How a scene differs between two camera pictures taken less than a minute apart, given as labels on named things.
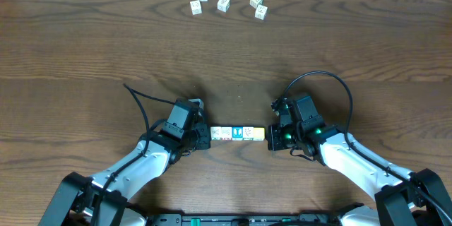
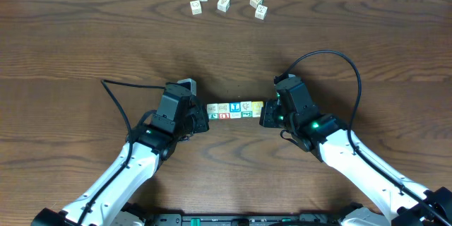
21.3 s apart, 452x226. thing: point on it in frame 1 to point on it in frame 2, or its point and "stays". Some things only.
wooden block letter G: (216, 133) to (212, 111)
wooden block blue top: (237, 133) to (234, 108)
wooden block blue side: (261, 12) stays
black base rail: (245, 219) stays
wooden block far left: (195, 7) stays
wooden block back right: (256, 0) stays
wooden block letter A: (248, 133) to (246, 109)
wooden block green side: (223, 4) stays
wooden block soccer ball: (258, 134) to (256, 106)
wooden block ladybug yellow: (226, 133) to (224, 110)
